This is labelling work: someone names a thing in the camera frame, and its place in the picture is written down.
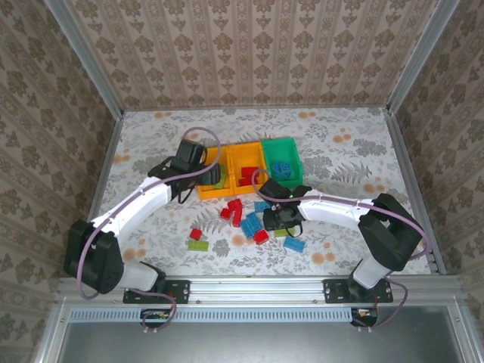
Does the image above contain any aluminium corner post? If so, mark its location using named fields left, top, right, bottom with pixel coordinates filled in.
left=385, top=0, right=461, bottom=114
left=42, top=0, right=126, bottom=117

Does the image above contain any aluminium table side rail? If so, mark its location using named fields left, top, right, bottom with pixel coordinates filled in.
left=382, top=107, right=448, bottom=276
left=87, top=111, right=126, bottom=224

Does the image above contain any black wiring port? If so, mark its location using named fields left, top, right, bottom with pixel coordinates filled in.
left=350, top=306, right=379, bottom=329
left=140, top=308, right=172, bottom=329

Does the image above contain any aluminium table edge rail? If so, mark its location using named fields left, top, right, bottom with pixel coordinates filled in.
left=121, top=104, right=390, bottom=113

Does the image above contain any floral patterned table cover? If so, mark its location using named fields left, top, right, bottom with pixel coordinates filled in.
left=75, top=107, right=442, bottom=277

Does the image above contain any green plastic bin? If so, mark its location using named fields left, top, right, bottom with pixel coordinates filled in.
left=262, top=138, right=304, bottom=182

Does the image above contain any yellow plastic bin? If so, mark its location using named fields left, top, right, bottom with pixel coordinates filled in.
left=228, top=141, right=270, bottom=194
left=196, top=145, right=232, bottom=200

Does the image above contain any grey slotted cable duct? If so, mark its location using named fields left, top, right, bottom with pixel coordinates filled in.
left=69, top=306, right=356, bottom=324

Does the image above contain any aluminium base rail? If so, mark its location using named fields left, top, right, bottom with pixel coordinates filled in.
left=56, top=275, right=465, bottom=304

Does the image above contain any grey metal lower shelf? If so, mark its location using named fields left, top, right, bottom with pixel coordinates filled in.
left=36, top=298, right=484, bottom=363

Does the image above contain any red arch lego piece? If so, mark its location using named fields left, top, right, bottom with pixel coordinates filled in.
left=226, top=199, right=243, bottom=228

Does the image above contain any large blue lego brick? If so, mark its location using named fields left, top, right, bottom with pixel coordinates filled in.
left=240, top=212, right=262, bottom=239

